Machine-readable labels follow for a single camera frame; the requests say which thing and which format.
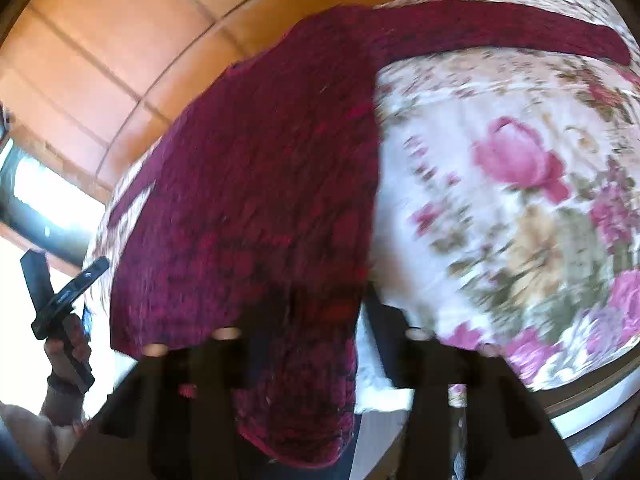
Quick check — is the wooden framed window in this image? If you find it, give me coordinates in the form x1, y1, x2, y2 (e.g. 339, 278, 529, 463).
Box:
0, 125, 112, 267

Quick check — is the floral printed blanket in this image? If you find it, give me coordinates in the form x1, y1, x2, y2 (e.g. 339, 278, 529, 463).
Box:
82, 0, 640, 411

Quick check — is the maroon patterned knit garment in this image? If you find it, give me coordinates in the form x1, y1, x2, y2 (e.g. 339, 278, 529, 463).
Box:
107, 0, 632, 468

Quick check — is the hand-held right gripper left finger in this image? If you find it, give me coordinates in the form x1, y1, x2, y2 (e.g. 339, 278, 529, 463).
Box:
59, 329, 252, 480

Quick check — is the person's left forearm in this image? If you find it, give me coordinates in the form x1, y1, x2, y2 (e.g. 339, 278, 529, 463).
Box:
39, 377, 88, 428

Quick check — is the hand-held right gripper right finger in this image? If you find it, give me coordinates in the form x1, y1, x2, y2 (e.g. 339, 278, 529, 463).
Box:
371, 302, 585, 480

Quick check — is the wooden panelled wardrobe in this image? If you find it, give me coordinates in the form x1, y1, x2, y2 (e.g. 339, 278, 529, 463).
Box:
0, 0, 551, 206

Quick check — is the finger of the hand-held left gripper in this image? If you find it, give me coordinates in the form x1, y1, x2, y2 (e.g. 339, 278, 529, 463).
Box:
64, 256, 111, 306

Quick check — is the person's left hand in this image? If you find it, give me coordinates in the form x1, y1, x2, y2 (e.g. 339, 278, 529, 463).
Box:
44, 312, 92, 392

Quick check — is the dark wooden bed frame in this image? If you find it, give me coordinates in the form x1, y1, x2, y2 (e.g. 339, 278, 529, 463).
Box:
537, 345, 640, 423

